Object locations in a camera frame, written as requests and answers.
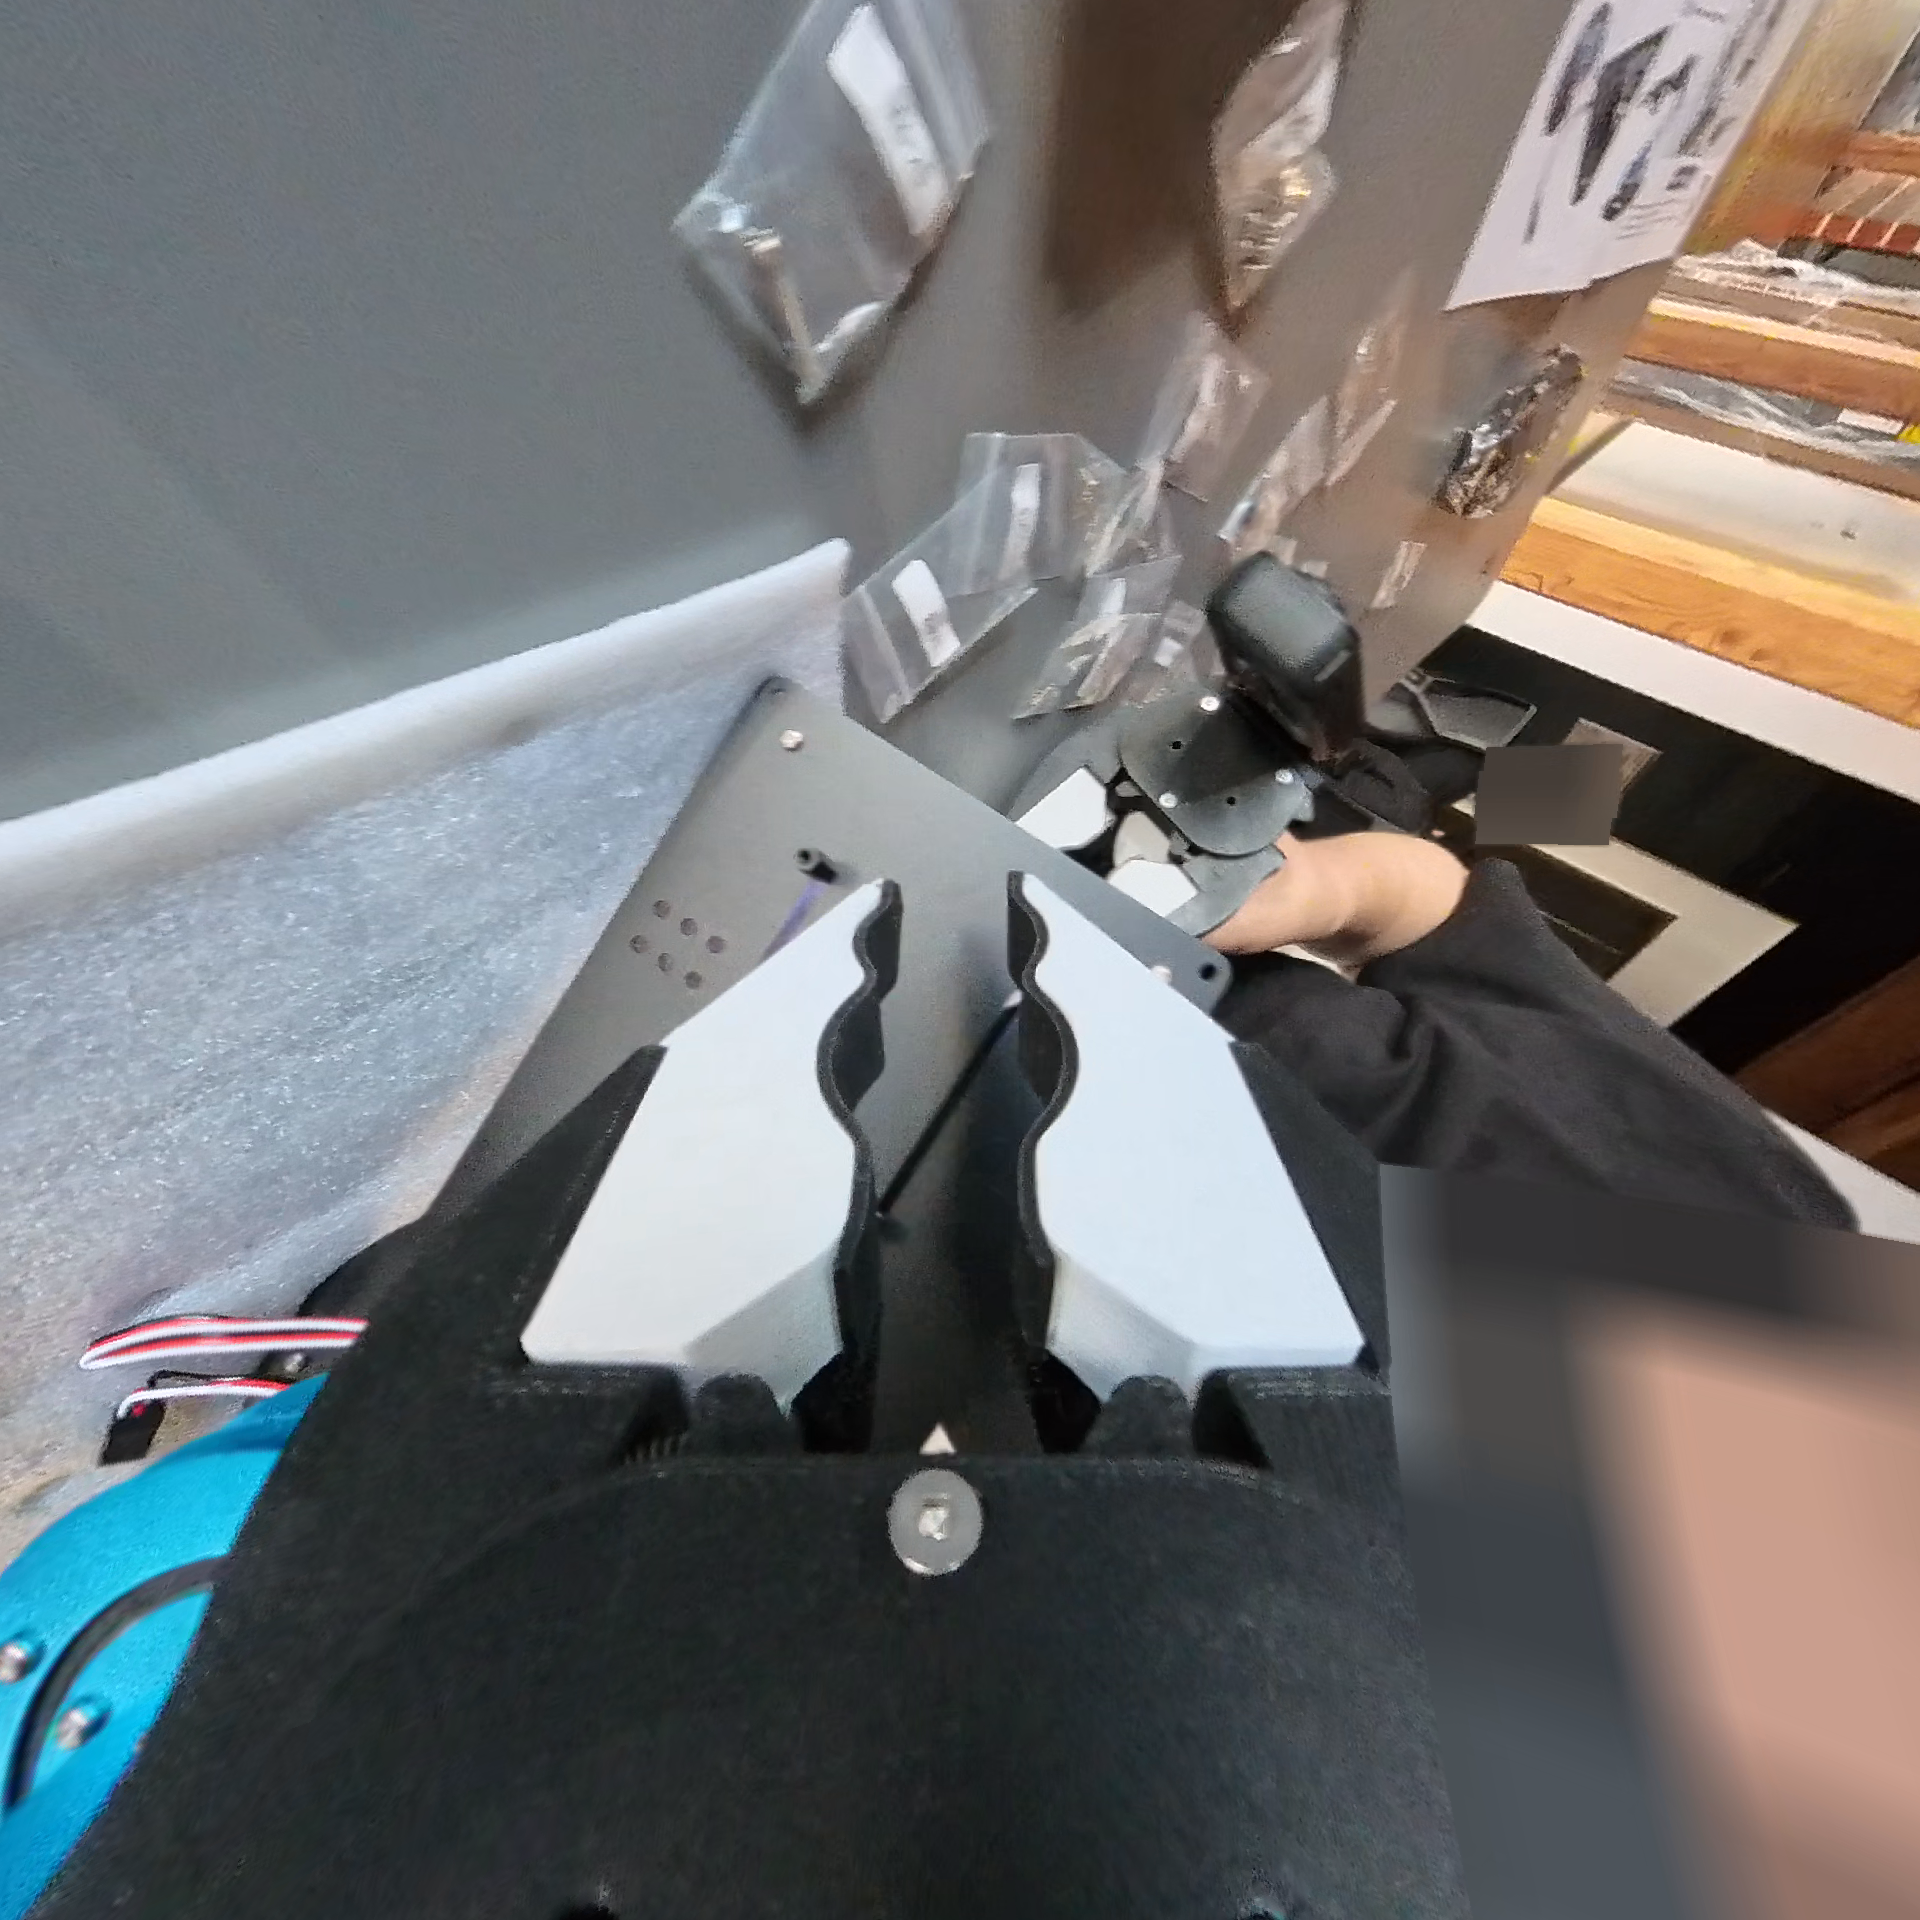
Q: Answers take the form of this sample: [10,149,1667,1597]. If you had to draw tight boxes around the group of small screw bags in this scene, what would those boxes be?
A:
[835,0,1430,727]

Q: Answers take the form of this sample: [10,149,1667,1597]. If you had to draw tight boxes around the printed instruction sheet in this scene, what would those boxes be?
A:
[1443,0,1818,314]

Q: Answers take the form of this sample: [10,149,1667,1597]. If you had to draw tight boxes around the black red wire with plug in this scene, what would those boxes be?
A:
[96,1370,326,1469]

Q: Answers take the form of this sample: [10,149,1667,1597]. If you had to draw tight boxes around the striped servo cable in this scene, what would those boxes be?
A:
[79,1313,370,1374]

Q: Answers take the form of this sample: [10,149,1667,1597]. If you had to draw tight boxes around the blue metal robot base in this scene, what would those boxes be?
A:
[0,1373,336,1920]

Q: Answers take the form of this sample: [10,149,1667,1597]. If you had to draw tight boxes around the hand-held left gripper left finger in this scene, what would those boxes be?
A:
[515,878,904,1415]

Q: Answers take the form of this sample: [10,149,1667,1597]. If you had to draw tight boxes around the black metal panel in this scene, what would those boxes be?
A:
[440,674,1233,1248]

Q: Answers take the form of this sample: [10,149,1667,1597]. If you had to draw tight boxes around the dark foil bag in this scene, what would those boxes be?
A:
[1430,346,1585,522]

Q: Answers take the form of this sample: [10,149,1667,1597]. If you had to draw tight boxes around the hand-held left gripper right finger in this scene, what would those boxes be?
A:
[1000,871,1374,1408]

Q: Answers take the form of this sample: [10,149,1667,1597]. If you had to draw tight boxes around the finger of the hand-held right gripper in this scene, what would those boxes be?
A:
[1111,843,1289,938]
[1017,766,1125,859]

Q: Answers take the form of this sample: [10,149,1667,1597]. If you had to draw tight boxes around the dark grey desk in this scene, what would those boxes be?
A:
[0,0,1711,841]

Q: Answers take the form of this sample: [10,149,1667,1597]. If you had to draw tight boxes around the person's right forearm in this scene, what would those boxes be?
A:
[1222,858,1854,1232]

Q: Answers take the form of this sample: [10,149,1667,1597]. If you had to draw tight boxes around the person's right hand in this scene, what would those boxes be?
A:
[1207,832,1474,977]

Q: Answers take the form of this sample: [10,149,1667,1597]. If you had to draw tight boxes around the white foam sheet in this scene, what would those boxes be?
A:
[0,541,857,1577]

